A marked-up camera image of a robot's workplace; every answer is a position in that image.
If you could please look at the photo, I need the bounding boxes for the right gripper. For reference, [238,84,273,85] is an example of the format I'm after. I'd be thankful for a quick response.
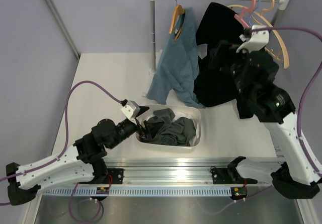
[208,41,258,99]

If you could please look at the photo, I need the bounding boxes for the black t shirt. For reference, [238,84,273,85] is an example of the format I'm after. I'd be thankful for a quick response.
[194,3,254,119]

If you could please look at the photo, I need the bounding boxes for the pink plastic hanger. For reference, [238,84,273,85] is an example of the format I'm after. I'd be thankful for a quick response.
[234,0,256,28]

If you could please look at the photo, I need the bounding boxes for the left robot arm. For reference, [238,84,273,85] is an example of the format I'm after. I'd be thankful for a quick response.
[5,101,149,206]

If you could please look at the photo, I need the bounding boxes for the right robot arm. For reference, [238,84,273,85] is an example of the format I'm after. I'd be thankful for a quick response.
[209,40,321,199]

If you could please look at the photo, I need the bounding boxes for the teal blue t shirt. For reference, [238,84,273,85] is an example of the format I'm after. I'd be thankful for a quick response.
[146,7,204,108]

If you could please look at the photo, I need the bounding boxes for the wooden hanger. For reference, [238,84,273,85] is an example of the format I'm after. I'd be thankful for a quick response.
[169,0,185,39]

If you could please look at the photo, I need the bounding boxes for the grey clothes in basket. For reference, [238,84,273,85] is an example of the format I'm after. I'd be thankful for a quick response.
[139,108,196,146]

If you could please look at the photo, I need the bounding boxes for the white laundry basket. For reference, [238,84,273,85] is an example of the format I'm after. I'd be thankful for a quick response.
[136,104,202,153]

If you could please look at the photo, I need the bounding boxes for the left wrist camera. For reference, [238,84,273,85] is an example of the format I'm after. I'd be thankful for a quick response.
[121,101,140,120]

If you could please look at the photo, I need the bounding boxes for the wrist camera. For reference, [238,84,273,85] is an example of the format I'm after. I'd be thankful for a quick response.
[121,101,140,120]
[236,25,269,53]

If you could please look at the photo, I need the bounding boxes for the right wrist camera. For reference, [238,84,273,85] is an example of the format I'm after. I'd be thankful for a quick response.
[236,25,269,53]

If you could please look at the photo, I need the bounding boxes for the aluminium mounting rail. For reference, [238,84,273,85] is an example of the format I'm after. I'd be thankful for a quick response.
[105,158,261,186]

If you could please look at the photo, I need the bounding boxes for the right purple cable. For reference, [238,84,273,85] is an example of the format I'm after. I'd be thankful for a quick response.
[201,26,322,214]

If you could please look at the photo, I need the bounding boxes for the purple cable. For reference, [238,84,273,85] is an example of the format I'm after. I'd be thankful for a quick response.
[201,26,322,214]
[0,80,123,221]

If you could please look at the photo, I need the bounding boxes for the light blue wire hanger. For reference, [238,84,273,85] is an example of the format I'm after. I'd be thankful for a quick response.
[245,0,261,26]

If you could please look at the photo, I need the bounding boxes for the light blue cable duct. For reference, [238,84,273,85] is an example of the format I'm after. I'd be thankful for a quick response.
[43,186,232,197]

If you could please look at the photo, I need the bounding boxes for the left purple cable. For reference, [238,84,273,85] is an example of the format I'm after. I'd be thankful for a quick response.
[0,80,123,221]

